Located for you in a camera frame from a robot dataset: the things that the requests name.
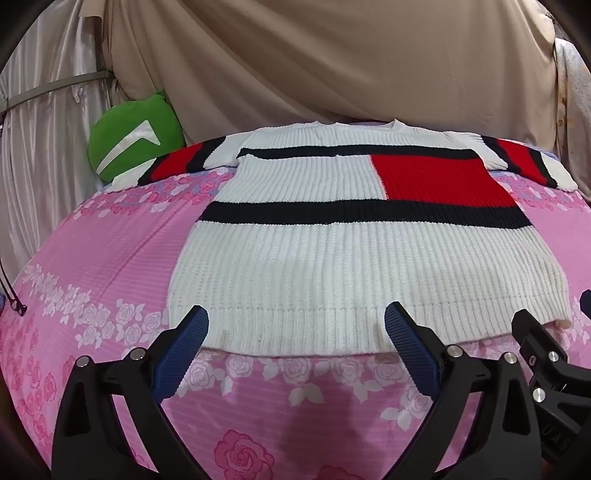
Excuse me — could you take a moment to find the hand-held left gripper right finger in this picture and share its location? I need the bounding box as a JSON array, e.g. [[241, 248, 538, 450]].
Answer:
[[383, 301, 542, 480]]

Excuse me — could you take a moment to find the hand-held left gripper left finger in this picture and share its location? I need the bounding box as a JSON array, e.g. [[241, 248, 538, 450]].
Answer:
[[52, 305, 211, 480]]

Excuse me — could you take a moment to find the white red navy knit sweater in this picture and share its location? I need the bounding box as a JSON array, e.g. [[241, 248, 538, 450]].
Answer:
[[111, 119, 579, 357]]

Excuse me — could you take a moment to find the pink floral bed sheet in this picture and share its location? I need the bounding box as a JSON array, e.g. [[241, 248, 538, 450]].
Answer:
[[0, 121, 591, 480]]

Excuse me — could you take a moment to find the white patterned cloth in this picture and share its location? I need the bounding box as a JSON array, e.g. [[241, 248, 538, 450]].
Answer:
[[551, 37, 591, 204]]

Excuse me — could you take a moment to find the green pillow with white mark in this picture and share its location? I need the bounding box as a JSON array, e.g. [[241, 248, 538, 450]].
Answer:
[[88, 89, 186, 183]]

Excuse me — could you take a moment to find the white satin curtain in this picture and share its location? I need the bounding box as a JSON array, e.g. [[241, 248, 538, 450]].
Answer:
[[0, 0, 116, 282]]

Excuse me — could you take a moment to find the beige curtain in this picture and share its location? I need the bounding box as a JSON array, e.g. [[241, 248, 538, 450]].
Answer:
[[104, 0, 561, 160]]

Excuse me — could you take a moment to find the black cord with rings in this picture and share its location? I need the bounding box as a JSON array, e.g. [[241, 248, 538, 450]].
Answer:
[[0, 249, 27, 317]]

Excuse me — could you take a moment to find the grey strap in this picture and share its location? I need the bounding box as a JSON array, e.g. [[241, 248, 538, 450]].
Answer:
[[4, 70, 114, 115]]

